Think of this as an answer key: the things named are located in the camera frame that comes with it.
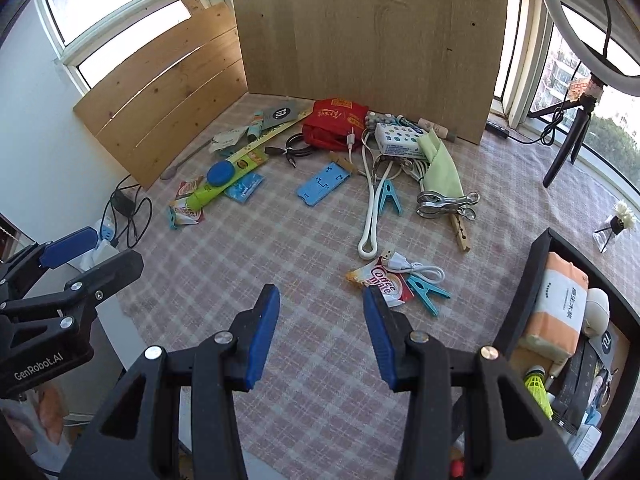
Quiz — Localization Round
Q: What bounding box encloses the black framed tray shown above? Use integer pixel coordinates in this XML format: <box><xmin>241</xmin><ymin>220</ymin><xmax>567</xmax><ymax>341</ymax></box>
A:
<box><xmin>492</xmin><ymin>227</ymin><xmax>640</xmax><ymax>480</ymax></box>

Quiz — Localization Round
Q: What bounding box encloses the white blue plastic bottle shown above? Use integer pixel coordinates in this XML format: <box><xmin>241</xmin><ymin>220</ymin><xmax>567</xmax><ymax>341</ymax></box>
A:
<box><xmin>91</xmin><ymin>212</ymin><xmax>122</xmax><ymax>267</ymax></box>

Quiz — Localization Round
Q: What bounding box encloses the large wooden board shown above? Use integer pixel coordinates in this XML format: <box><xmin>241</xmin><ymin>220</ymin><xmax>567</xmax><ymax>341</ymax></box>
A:
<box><xmin>227</xmin><ymin>0</ymin><xmax>508</xmax><ymax>146</ymax></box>

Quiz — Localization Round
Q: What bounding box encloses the plaid cloth covered desktop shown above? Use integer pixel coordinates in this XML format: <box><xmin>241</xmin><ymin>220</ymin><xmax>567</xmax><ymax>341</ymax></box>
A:
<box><xmin>116</xmin><ymin>91</ymin><xmax>640</xmax><ymax>480</ymax></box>

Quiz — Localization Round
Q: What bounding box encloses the blue candy packet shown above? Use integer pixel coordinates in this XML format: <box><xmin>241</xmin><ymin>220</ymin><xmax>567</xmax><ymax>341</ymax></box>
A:
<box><xmin>225</xmin><ymin>172</ymin><xmax>265</xmax><ymax>204</ymax></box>

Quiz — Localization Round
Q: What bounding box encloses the black power cable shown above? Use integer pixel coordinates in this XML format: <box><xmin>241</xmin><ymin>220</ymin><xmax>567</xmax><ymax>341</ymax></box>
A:
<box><xmin>505</xmin><ymin>105</ymin><xmax>566</xmax><ymax>147</ymax></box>

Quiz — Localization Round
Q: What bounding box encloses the white charging cable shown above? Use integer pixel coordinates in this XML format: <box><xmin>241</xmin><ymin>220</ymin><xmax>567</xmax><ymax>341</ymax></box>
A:
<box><xmin>345</xmin><ymin>127</ymin><xmax>373</xmax><ymax>171</ymax></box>

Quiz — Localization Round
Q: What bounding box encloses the orange snack sachet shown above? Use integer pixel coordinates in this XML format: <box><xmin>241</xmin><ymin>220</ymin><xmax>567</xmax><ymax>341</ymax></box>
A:
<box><xmin>167</xmin><ymin>176</ymin><xmax>206</xmax><ymax>229</ymax></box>

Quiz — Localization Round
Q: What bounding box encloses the grey spoon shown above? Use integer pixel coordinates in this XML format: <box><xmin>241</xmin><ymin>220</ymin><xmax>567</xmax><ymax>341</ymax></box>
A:
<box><xmin>160</xmin><ymin>140</ymin><xmax>211</xmax><ymax>181</ymax></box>

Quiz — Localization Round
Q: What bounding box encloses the black tripod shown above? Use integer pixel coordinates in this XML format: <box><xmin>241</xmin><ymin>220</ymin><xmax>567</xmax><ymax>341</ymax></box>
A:
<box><xmin>527</xmin><ymin>72</ymin><xmax>608</xmax><ymax>188</ymax></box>

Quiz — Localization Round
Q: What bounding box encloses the white usb cable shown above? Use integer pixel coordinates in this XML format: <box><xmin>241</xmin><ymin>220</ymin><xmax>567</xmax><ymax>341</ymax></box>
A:
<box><xmin>376</xmin><ymin>248</ymin><xmax>446</xmax><ymax>286</ymax></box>

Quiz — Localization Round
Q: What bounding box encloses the pill blister strip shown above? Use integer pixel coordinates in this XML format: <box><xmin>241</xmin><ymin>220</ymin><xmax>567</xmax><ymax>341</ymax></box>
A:
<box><xmin>367</xmin><ymin>112</ymin><xmax>406</xmax><ymax>128</ymax></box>

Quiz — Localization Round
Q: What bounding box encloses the coffee creamer sachet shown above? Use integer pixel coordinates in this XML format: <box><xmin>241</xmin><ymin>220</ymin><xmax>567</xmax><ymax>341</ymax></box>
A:
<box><xmin>346</xmin><ymin>259</ymin><xmax>416</xmax><ymax>308</ymax></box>

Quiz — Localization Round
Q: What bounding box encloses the dotted white tissue pack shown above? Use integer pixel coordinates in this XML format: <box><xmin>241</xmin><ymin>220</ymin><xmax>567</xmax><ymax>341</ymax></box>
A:
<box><xmin>375</xmin><ymin>122</ymin><xmax>428</xmax><ymax>157</ymax></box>

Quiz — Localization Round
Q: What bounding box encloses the black adapter with cable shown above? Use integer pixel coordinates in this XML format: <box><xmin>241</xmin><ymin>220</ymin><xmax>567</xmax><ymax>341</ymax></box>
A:
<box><xmin>107</xmin><ymin>174</ymin><xmax>154</xmax><ymax>250</ymax></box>

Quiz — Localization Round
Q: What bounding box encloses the green tube with blue cap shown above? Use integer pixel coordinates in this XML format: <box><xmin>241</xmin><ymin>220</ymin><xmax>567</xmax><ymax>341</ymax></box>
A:
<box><xmin>187</xmin><ymin>152</ymin><xmax>271</xmax><ymax>213</ymax></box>

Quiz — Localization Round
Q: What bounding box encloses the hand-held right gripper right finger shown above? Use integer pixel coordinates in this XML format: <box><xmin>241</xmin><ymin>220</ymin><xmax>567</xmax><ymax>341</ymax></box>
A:
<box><xmin>362</xmin><ymin>285</ymin><xmax>583</xmax><ymax>480</ymax></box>

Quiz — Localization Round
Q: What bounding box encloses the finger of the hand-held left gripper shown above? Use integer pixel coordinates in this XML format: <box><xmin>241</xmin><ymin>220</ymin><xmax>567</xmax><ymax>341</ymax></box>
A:
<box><xmin>0</xmin><ymin>226</ymin><xmax>101</xmax><ymax>302</ymax></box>
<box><xmin>0</xmin><ymin>249</ymin><xmax>145</xmax><ymax>357</ymax></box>

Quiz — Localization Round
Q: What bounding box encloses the red snack packet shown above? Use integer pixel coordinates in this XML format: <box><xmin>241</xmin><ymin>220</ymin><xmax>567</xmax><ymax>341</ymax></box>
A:
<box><xmin>300</xmin><ymin>99</ymin><xmax>370</xmax><ymax>152</ymax></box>

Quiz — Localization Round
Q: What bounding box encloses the green cleaning cloth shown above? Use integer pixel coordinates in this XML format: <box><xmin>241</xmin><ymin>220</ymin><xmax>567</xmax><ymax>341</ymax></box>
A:
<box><xmin>417</xmin><ymin>132</ymin><xmax>463</xmax><ymax>201</ymax></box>

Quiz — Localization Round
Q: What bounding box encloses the grey logo card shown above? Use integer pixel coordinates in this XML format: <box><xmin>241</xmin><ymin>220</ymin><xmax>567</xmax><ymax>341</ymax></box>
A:
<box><xmin>262</xmin><ymin>105</ymin><xmax>299</xmax><ymax>131</ymax></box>
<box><xmin>589</xmin><ymin>326</ymin><xmax>622</xmax><ymax>361</ymax></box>

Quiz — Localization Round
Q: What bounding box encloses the orange tissue pack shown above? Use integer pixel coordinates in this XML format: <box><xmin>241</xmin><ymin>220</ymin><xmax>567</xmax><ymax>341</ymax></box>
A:
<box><xmin>516</xmin><ymin>251</ymin><xmax>591</xmax><ymax>362</ymax></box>

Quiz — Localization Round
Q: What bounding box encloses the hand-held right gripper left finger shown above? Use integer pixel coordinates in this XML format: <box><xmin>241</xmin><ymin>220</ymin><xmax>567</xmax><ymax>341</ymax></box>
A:
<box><xmin>60</xmin><ymin>284</ymin><xmax>281</xmax><ymax>480</ymax></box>

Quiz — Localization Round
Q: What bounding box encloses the blue phone stand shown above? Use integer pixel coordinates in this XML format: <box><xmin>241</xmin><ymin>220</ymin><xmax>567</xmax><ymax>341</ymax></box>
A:
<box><xmin>296</xmin><ymin>165</ymin><xmax>352</xmax><ymax>208</ymax></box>

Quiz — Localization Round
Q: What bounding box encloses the white paper packet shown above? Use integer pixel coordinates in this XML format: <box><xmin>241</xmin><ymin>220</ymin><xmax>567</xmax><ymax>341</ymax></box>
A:
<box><xmin>209</xmin><ymin>130</ymin><xmax>248</xmax><ymax>153</ymax></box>

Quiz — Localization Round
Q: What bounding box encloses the ring light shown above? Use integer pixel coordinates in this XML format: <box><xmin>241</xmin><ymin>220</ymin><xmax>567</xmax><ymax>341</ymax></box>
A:
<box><xmin>537</xmin><ymin>0</ymin><xmax>640</xmax><ymax>98</ymax></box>

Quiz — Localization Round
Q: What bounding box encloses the yellow shuttlecock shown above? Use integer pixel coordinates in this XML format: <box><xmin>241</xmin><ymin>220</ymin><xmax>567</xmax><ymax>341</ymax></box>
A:
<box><xmin>523</xmin><ymin>366</ymin><xmax>556</xmax><ymax>422</ymax></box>

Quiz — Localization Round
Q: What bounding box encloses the person's left hand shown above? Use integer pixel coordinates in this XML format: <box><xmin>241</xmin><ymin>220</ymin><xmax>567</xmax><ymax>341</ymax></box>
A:
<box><xmin>0</xmin><ymin>385</ymin><xmax>73</xmax><ymax>471</ymax></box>

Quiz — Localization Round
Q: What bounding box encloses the white side table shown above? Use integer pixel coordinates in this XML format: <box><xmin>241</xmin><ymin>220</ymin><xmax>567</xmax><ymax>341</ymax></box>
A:
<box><xmin>20</xmin><ymin>240</ymin><xmax>151</xmax><ymax>426</ymax></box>

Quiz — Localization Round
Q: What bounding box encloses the teal clothes peg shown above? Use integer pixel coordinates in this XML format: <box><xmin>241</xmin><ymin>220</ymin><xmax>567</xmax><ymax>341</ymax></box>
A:
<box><xmin>375</xmin><ymin>178</ymin><xmax>403</xmax><ymax>217</ymax></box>
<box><xmin>406</xmin><ymin>275</ymin><xmax>452</xmax><ymax>317</ymax></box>

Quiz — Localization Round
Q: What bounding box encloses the white cardboard box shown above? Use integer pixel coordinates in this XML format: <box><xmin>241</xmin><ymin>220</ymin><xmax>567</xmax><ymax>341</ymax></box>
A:
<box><xmin>567</xmin><ymin>424</ymin><xmax>603</xmax><ymax>468</ymax></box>

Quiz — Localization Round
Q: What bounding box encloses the white loop strap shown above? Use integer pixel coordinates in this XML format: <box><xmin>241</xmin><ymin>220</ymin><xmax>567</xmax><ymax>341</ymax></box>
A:
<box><xmin>357</xmin><ymin>132</ymin><xmax>396</xmax><ymax>261</ymax></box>

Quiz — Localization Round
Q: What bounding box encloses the metal spring clip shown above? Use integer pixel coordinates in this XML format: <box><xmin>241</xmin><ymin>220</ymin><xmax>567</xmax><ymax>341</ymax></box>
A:
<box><xmin>416</xmin><ymin>191</ymin><xmax>480</xmax><ymax>211</ymax></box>
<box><xmin>416</xmin><ymin>202</ymin><xmax>477</xmax><ymax>221</ymax></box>

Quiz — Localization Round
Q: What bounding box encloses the beige cosmetic tube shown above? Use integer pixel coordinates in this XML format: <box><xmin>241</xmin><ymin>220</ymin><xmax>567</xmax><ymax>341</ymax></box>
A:
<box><xmin>419</xmin><ymin>117</ymin><xmax>458</xmax><ymax>142</ymax></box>

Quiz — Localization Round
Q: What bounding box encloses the bundled white cable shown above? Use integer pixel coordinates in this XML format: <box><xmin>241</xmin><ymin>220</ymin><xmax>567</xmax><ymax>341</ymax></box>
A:
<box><xmin>372</xmin><ymin>155</ymin><xmax>426</xmax><ymax>181</ymax></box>

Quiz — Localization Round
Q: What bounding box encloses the flower vase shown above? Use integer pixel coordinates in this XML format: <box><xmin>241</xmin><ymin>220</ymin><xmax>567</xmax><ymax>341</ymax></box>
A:
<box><xmin>594</xmin><ymin>200</ymin><xmax>637</xmax><ymax>253</ymax></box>

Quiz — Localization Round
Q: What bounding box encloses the pine plank board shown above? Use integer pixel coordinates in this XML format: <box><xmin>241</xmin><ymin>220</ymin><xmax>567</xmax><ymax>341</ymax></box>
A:
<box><xmin>72</xmin><ymin>2</ymin><xmax>248</xmax><ymax>191</ymax></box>

